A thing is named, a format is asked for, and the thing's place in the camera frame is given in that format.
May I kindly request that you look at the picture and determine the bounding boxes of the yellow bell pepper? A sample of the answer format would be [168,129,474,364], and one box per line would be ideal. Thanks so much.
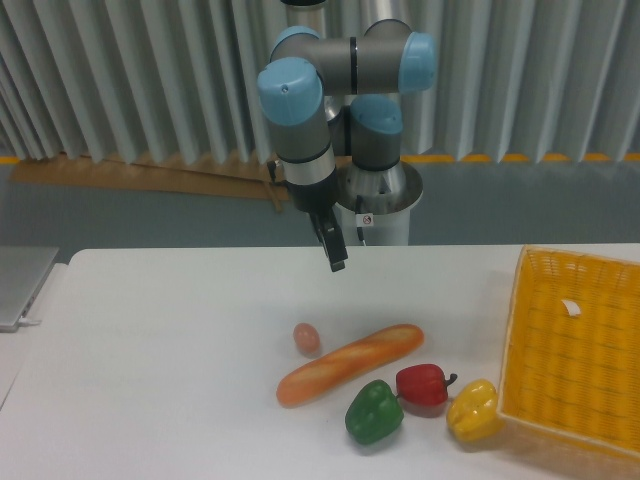
[446,379,503,443]

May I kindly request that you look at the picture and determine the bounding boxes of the brown cardboard sheet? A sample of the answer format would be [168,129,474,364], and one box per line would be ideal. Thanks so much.
[10,151,289,212]

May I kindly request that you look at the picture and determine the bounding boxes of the grey pleated curtain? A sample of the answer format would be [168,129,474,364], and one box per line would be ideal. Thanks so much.
[1,1,639,164]

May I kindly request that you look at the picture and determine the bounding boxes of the white label in basket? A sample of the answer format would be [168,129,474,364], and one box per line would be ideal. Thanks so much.
[561,299,582,317]

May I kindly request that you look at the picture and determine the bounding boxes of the green bell pepper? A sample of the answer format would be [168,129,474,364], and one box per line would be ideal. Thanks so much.
[345,379,404,445]

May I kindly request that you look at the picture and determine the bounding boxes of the orange baguette bread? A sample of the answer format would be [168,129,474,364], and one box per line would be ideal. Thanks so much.
[276,324,425,408]

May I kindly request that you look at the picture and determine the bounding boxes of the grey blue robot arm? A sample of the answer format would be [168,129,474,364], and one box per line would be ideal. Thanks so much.
[257,1,437,271]

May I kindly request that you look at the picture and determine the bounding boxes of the yellow floor tape line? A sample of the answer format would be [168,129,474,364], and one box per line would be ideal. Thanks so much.
[1,152,640,165]

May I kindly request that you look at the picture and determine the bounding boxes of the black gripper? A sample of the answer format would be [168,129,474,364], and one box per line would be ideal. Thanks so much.
[286,175,348,272]

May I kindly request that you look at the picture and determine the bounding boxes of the yellow woven basket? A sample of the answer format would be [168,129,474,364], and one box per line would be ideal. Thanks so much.
[497,245,639,460]

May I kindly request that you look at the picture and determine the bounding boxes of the brown egg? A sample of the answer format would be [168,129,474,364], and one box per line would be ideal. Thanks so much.
[293,323,320,355]

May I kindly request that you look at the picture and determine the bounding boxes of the red bell pepper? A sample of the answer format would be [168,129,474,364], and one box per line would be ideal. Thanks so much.
[396,364,458,407]

